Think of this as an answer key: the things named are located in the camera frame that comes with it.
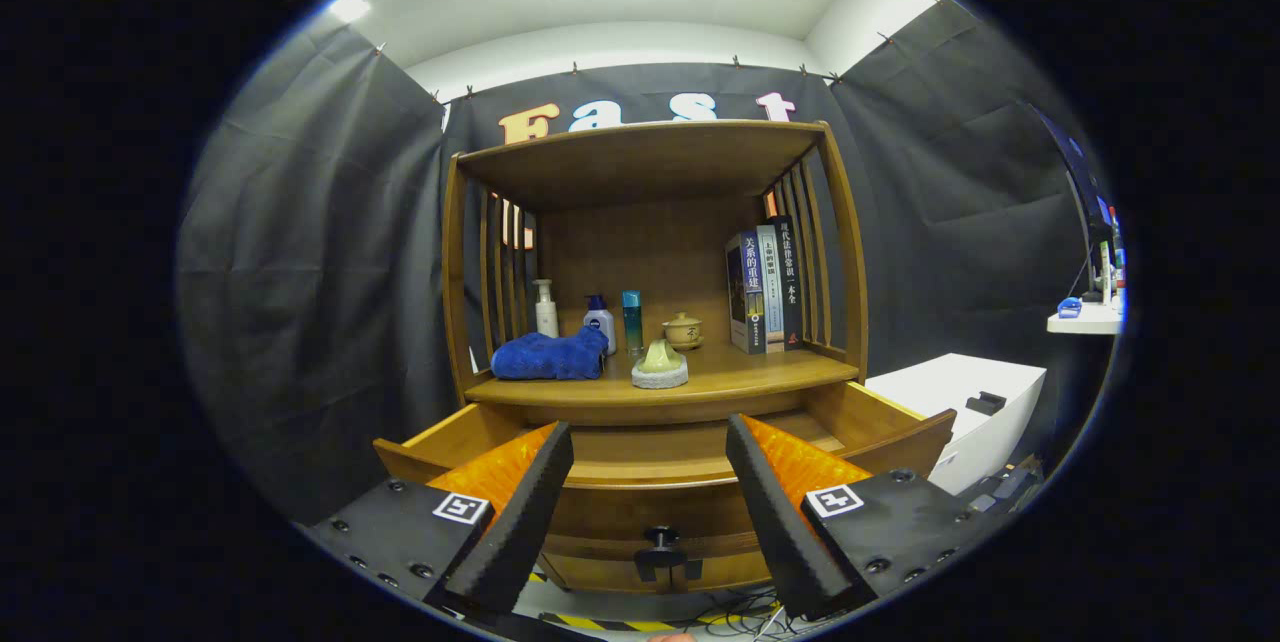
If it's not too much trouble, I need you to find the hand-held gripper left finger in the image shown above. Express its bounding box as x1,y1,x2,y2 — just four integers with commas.
300,422,576,623

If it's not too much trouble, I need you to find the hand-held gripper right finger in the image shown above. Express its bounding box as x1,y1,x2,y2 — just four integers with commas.
725,412,1001,621

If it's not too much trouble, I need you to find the brown wooden drawer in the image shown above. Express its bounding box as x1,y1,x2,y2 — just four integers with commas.
372,380,958,583

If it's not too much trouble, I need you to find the pale green scrubbing brush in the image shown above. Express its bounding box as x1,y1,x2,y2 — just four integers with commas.
630,338,690,391

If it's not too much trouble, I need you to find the wooden countertop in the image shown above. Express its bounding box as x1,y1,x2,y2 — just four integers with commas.
463,340,861,410

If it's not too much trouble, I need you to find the white side cabinet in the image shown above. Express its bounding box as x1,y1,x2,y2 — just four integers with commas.
865,353,1048,496

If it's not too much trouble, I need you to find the brown wooden cabinet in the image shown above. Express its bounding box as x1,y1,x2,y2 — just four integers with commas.
440,119,871,595

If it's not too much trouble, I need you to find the yellow black floor tape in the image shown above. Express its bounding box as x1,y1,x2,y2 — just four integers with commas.
525,572,781,635

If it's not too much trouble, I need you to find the blue towel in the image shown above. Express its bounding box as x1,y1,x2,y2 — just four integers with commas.
490,326,610,382

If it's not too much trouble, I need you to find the white pump bottle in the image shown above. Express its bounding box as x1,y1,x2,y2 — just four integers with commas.
532,279,560,339

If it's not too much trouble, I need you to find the white bottle with blue cap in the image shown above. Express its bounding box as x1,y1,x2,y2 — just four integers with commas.
583,294,617,356

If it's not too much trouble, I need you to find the dark blue book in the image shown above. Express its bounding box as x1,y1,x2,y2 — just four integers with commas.
725,233,769,356

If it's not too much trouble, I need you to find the white spined book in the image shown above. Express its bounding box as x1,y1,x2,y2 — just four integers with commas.
755,225,788,354

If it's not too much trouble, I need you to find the black spined book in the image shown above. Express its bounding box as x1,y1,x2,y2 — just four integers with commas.
775,217,805,351

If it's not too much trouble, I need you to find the black backdrop cloth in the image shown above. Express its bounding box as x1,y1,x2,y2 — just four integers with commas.
175,0,1096,523

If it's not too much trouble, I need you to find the white desk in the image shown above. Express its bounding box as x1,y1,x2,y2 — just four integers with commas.
1047,297,1126,336

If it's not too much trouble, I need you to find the computer monitor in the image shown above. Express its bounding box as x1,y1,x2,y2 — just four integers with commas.
1030,102,1121,303

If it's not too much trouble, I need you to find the tangle of floor cables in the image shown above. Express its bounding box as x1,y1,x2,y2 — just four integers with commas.
690,597,801,638

